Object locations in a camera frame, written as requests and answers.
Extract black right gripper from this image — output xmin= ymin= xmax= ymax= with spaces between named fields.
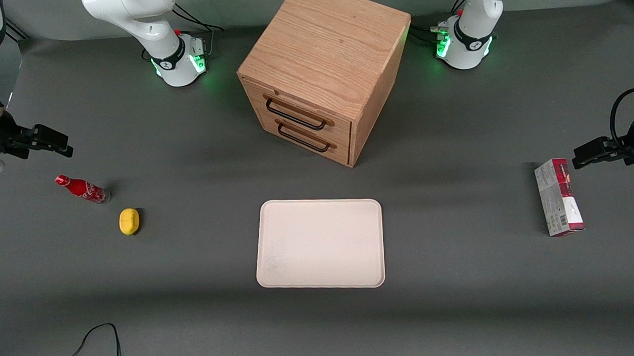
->
xmin=0 ymin=108 xmax=75 ymax=161

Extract red coke bottle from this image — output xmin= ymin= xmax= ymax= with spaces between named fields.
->
xmin=55 ymin=173 xmax=111 ymax=206

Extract beige plastic tray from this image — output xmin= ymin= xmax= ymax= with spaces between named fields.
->
xmin=253 ymin=196 xmax=386 ymax=292

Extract grey and red carton box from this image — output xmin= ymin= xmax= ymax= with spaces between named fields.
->
xmin=533 ymin=157 xmax=586 ymax=238

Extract yellow lemon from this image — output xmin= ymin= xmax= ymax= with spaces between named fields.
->
xmin=118 ymin=207 xmax=141 ymax=236

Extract dark grey table mat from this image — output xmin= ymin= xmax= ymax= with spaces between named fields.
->
xmin=0 ymin=0 xmax=634 ymax=356

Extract wooden drawer cabinet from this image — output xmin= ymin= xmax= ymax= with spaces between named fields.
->
xmin=235 ymin=0 xmax=417 ymax=172

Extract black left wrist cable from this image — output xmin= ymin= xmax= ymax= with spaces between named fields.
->
xmin=608 ymin=87 xmax=634 ymax=148

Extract black right base cables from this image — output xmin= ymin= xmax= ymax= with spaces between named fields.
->
xmin=172 ymin=1 xmax=225 ymax=58

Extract black base cables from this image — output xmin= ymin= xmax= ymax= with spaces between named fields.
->
xmin=408 ymin=0 xmax=469 ymax=48
xmin=172 ymin=1 xmax=225 ymax=58

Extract black looped floor cable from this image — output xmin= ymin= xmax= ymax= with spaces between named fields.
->
xmin=67 ymin=322 xmax=144 ymax=356

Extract black left base cables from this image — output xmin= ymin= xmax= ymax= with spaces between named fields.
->
xmin=408 ymin=0 xmax=469 ymax=48

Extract black drawer handle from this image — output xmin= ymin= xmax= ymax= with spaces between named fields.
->
xmin=276 ymin=120 xmax=331 ymax=155
xmin=265 ymin=95 xmax=328 ymax=133

